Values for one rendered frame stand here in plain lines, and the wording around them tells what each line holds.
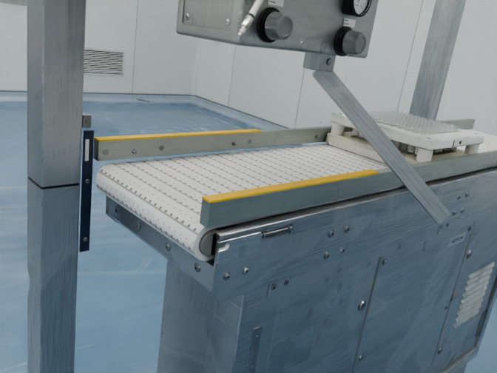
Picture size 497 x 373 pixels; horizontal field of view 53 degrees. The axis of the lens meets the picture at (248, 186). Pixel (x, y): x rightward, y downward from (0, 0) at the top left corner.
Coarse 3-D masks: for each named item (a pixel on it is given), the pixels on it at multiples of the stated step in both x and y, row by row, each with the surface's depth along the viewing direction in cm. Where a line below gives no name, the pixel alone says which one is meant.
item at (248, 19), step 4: (256, 0) 44; (260, 0) 44; (256, 4) 44; (260, 4) 44; (252, 8) 44; (256, 8) 44; (252, 12) 44; (256, 12) 44; (248, 16) 44; (252, 16) 44; (244, 20) 44; (248, 20) 44; (252, 20) 44; (244, 24) 44; (248, 24) 44; (240, 28) 44; (244, 28) 44; (240, 32) 44; (244, 32) 44; (240, 36) 44
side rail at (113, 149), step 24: (456, 120) 155; (96, 144) 75; (120, 144) 77; (144, 144) 80; (168, 144) 83; (192, 144) 86; (216, 144) 90; (240, 144) 94; (264, 144) 99; (288, 144) 104
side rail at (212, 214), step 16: (448, 160) 96; (464, 160) 100; (480, 160) 105; (496, 160) 112; (368, 176) 77; (384, 176) 80; (432, 176) 92; (272, 192) 63; (288, 192) 65; (304, 192) 67; (320, 192) 70; (336, 192) 72; (352, 192) 75; (368, 192) 79; (208, 208) 56; (224, 208) 58; (240, 208) 60; (256, 208) 62; (272, 208) 64; (288, 208) 66; (208, 224) 57
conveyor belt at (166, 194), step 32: (160, 160) 82; (192, 160) 84; (224, 160) 87; (256, 160) 90; (288, 160) 93; (320, 160) 97; (352, 160) 100; (128, 192) 69; (160, 192) 67; (192, 192) 69; (224, 192) 71; (160, 224) 64; (192, 224) 60; (224, 224) 61
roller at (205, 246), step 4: (208, 232) 59; (212, 232) 59; (204, 236) 59; (208, 236) 59; (212, 236) 60; (200, 240) 59; (204, 240) 59; (208, 240) 59; (212, 240) 60; (216, 240) 60; (200, 244) 59; (204, 244) 59; (208, 244) 59; (212, 244) 60; (216, 244) 60; (200, 248) 59; (204, 248) 59; (208, 248) 60; (212, 248) 60; (204, 252) 59; (208, 252) 60; (212, 252) 60
